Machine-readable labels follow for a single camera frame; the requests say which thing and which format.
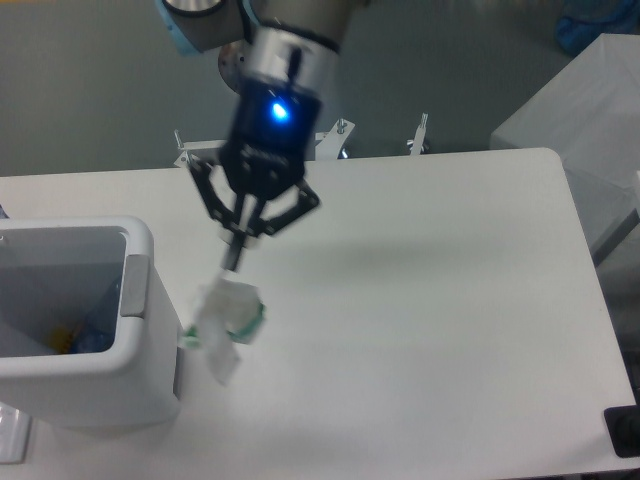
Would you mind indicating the grey covered table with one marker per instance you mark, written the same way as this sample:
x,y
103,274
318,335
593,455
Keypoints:
x,y
589,115

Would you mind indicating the blue yellow trash in can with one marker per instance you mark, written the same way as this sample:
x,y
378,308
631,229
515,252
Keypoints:
x,y
95,333

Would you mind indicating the clear plastic item bottom left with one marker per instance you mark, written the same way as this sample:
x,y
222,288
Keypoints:
x,y
15,430

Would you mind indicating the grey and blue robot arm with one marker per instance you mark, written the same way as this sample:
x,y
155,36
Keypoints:
x,y
294,42

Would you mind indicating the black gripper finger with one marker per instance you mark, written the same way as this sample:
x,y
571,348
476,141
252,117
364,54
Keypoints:
x,y
300,201
229,218

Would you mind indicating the white trash can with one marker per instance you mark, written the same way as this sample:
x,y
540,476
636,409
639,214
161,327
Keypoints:
x,y
53,271

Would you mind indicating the white pedestal base frame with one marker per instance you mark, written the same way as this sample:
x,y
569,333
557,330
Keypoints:
x,y
327,145

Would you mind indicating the white plastic wrapper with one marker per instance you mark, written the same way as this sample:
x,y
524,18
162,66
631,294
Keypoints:
x,y
226,313

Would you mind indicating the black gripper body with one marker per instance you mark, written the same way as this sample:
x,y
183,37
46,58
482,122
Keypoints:
x,y
272,127

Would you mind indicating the blue bag in corner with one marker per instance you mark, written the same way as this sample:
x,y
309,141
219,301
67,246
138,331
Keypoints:
x,y
580,22

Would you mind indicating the black device at table edge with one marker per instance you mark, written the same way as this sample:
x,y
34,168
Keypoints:
x,y
623,427

